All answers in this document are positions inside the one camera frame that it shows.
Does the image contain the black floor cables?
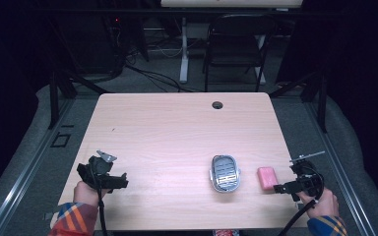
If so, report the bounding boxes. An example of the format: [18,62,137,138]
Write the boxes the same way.
[123,48,199,93]

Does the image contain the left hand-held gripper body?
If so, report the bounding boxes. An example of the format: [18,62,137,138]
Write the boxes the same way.
[76,149,118,192]

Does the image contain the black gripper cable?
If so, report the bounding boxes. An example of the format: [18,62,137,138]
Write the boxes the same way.
[277,165,326,236]
[90,163,109,236]

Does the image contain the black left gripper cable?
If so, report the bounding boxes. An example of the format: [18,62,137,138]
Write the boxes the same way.
[90,163,109,236]

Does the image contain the pink soap bar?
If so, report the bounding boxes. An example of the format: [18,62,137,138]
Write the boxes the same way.
[257,166,280,192]

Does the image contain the white desk with legs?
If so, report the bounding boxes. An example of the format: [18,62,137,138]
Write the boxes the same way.
[159,0,305,86]

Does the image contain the person's left hand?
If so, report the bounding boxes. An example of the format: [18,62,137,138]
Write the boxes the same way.
[73,180,110,208]

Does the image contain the dark computer case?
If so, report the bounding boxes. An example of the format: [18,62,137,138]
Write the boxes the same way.
[53,11,126,76]

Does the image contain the black metal stand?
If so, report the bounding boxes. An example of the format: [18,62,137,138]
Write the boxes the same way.
[269,69,329,134]
[47,69,110,130]

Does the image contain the person's right hand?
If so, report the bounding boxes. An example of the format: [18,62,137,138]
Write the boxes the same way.
[296,188,340,219]

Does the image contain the black folding chair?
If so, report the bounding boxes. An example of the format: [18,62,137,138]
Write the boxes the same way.
[202,13,280,93]

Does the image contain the aluminium floor rail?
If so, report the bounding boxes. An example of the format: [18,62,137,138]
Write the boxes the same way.
[303,101,377,236]
[0,97,77,236]

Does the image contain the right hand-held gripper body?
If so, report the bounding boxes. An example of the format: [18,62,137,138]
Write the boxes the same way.
[288,150,326,202]

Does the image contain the grey soap dish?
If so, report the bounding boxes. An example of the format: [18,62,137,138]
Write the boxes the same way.
[208,154,242,194]

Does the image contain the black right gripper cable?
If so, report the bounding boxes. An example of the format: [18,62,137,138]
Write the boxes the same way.
[277,165,326,236]

